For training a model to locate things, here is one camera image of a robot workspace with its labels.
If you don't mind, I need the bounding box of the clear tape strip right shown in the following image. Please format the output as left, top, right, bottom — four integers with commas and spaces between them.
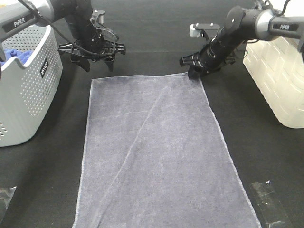
250, 181, 294, 228

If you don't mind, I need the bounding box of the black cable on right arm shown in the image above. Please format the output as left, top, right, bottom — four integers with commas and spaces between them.
244, 0, 293, 57

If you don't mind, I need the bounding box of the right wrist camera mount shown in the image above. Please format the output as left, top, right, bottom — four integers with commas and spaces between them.
189, 23, 220, 41

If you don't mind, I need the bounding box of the grey perforated laundry basket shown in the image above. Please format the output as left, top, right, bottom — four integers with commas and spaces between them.
0, 25, 63, 147

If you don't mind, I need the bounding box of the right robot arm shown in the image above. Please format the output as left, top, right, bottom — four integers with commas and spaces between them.
180, 0, 304, 78

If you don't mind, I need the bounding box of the clear tape strip left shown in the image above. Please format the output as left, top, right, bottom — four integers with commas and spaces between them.
0, 186, 17, 223

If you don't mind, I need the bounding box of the grey-purple towel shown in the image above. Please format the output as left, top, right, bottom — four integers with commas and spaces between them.
73, 73, 261, 228

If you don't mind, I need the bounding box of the black table cloth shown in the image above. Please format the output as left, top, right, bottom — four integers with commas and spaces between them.
0, 0, 304, 228

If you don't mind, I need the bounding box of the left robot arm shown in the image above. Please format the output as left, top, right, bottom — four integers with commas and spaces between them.
0, 0, 126, 72

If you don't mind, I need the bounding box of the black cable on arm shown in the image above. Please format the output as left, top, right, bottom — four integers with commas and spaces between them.
244, 0, 293, 57
16, 0, 119, 60

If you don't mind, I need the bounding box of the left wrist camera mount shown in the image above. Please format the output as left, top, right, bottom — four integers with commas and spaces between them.
92, 9, 105, 25

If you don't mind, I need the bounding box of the blue towel in basket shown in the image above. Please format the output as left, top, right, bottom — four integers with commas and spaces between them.
4, 49, 33, 64

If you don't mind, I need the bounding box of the clear tape strip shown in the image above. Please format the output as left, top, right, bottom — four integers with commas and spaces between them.
250, 181, 294, 228
0, 186, 17, 223

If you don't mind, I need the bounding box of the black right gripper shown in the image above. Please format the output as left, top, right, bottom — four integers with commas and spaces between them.
179, 26, 236, 80

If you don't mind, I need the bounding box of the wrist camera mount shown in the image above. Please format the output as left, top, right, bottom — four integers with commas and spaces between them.
92, 9, 105, 25
189, 23, 220, 41

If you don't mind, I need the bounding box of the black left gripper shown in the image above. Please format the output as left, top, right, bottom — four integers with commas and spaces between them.
58, 14, 125, 72

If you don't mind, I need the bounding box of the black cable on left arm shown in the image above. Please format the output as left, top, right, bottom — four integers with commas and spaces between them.
16, 0, 119, 60

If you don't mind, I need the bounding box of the cream plastic storage bin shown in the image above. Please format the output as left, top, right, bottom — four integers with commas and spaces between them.
243, 37, 304, 129

